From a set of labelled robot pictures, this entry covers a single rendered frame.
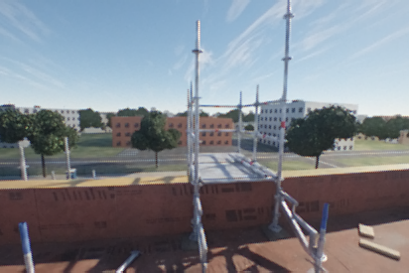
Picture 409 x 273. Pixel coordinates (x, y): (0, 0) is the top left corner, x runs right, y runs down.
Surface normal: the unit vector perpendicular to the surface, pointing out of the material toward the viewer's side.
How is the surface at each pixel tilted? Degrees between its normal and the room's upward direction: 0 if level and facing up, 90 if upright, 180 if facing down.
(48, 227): 90
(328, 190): 90
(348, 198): 90
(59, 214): 90
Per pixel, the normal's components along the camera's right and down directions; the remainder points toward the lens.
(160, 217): 0.16, 0.12
